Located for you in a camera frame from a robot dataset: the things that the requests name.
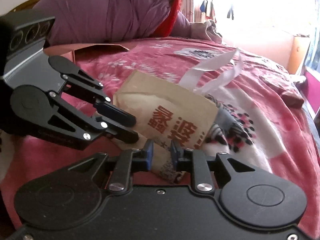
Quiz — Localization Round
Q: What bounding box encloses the beige printed shopping bag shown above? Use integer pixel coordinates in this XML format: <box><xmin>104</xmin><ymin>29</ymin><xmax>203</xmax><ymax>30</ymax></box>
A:
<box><xmin>113</xmin><ymin>50</ymin><xmax>243</xmax><ymax>183</ymax></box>

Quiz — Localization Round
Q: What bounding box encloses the pink cardboard box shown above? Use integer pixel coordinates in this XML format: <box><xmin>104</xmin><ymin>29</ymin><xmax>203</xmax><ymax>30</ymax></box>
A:
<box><xmin>43</xmin><ymin>43</ymin><xmax>129</xmax><ymax>63</ymax></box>

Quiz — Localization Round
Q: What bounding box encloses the red floral blanket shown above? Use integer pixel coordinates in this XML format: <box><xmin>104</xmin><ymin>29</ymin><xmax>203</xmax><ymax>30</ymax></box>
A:
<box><xmin>1</xmin><ymin>38</ymin><xmax>319</xmax><ymax>238</ymax></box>

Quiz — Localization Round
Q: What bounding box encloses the purple folded duvet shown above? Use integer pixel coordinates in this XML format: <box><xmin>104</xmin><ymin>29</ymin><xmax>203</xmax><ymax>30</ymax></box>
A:
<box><xmin>32</xmin><ymin>0</ymin><xmax>223</xmax><ymax>46</ymax></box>

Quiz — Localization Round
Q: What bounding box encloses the orange wooden cabinet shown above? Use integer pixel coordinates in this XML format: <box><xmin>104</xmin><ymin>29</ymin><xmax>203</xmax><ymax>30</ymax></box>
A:
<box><xmin>287</xmin><ymin>35</ymin><xmax>310</xmax><ymax>74</ymax></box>

